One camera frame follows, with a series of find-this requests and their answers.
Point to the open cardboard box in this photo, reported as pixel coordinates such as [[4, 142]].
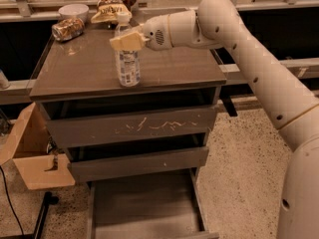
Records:
[[26, 146]]

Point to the grey metal railing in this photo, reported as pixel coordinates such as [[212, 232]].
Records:
[[18, 91]]

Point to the white bowl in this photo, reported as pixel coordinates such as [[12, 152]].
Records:
[[80, 11]]

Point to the grey top drawer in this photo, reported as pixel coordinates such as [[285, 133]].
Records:
[[99, 130]]

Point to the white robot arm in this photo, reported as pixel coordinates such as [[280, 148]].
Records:
[[292, 108]]

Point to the crumpled chip bag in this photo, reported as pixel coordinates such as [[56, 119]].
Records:
[[107, 10]]

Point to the grey drawer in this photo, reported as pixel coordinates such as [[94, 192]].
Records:
[[104, 164], [163, 205], [99, 130]]

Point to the grey drawer cabinet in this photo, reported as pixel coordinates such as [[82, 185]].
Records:
[[120, 114]]

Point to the grey bottom drawer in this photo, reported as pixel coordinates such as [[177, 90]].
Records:
[[163, 205]]

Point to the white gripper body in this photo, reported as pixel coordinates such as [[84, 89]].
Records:
[[156, 33]]

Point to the clear plastic water bottle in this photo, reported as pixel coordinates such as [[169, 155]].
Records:
[[127, 62]]

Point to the black stand leg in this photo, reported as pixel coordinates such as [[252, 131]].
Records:
[[49, 199]]

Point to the grey middle drawer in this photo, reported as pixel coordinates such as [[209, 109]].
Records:
[[104, 164]]

